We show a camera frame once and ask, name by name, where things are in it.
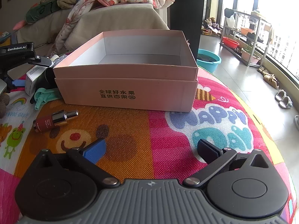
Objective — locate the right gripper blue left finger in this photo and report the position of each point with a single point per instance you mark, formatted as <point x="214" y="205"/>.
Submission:
<point x="85" y="160"/>

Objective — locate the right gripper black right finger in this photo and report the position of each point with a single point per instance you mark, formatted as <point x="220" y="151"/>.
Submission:
<point x="218" y="161"/>

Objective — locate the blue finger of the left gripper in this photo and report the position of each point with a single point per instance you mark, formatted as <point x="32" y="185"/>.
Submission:
<point x="19" y="83"/>

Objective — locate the teal plastic squeezer tool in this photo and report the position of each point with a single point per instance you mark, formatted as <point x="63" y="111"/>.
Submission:
<point x="43" y="96"/>

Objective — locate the black cylindrical cup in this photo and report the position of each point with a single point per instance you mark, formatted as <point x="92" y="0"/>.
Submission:
<point x="50" y="82"/>

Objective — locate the white small carton box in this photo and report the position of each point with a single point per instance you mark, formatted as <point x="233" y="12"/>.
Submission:
<point x="32" y="77"/>

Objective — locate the beige covered sofa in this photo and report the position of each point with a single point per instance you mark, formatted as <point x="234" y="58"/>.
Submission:
<point x="120" y="17"/>

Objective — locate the colourful cartoon play mat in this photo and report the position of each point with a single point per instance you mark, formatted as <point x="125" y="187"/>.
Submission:
<point x="140" y="143"/>

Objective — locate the red serum bottle silver cap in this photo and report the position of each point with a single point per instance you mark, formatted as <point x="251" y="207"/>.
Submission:
<point x="54" y="120"/>

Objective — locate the green plush toy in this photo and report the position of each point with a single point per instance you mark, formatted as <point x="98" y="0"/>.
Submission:
<point x="42" y="10"/>

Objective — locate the pair of slippers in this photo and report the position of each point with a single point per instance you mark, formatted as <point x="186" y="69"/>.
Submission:
<point x="284" y="101"/>

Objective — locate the teal plastic basin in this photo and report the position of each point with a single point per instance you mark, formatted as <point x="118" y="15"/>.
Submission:
<point x="208" y="60"/>

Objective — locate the pink cardboard box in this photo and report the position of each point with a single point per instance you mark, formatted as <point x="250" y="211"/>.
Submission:
<point x="148" y="69"/>

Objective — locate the red plastic basin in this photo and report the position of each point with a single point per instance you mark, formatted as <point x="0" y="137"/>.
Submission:
<point x="232" y="44"/>

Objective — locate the metal storage rack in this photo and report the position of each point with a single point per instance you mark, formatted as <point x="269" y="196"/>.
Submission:
<point x="253" y="47"/>

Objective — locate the orange basin on rack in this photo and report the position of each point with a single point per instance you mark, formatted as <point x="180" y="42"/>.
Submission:
<point x="245" y="30"/>

